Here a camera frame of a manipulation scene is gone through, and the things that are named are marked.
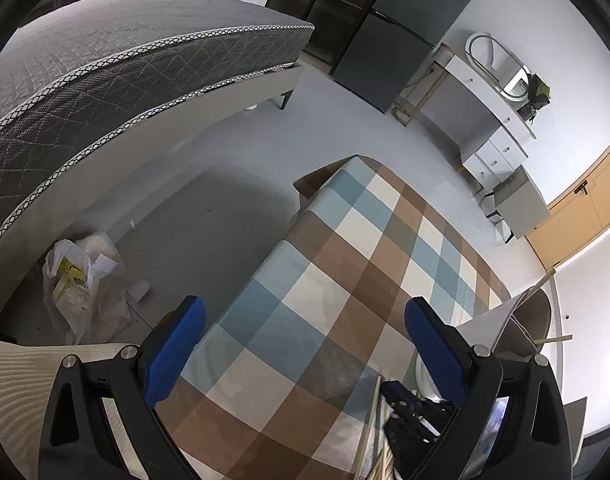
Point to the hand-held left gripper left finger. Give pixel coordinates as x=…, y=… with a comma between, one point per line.
x=175, y=355

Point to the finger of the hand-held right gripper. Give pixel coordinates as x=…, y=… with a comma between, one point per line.
x=400, y=391

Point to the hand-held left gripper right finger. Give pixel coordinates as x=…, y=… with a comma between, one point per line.
x=435, y=355

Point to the round bowl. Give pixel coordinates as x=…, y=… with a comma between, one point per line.
x=421, y=375

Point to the wooden chopstick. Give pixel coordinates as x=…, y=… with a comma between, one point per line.
x=381, y=462
x=370, y=425

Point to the white paper scrap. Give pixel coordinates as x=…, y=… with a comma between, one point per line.
x=139, y=291

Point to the white plastic bag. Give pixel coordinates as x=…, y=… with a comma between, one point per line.
x=75, y=285

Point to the checkered tablecloth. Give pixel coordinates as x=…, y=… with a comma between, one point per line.
x=335, y=270

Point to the beige ribbed chair cushion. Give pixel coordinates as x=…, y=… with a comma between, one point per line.
x=15, y=395

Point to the grey nightstand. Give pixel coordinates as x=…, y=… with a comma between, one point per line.
x=522, y=205

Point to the wooden door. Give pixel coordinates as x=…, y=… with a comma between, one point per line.
x=580, y=220

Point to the white dressing table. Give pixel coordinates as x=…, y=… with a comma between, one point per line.
x=460, y=105

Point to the oval mirror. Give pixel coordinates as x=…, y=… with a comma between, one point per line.
x=516, y=85

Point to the grey quilted mattress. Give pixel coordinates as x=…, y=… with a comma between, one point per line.
x=110, y=60

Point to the dark grey refrigerator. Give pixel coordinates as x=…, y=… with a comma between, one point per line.
x=400, y=35

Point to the dark glass wardrobe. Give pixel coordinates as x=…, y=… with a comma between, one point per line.
x=325, y=5

